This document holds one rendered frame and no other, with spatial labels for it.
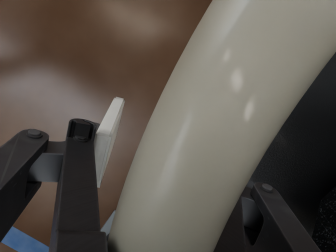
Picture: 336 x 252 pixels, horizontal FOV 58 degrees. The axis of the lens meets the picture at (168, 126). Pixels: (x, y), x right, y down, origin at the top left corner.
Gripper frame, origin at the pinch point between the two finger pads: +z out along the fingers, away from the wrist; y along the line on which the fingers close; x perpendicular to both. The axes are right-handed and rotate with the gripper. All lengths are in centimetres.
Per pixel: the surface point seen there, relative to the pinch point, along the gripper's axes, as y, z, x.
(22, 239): -32, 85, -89
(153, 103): 5, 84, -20
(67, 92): -25, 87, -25
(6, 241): -38, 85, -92
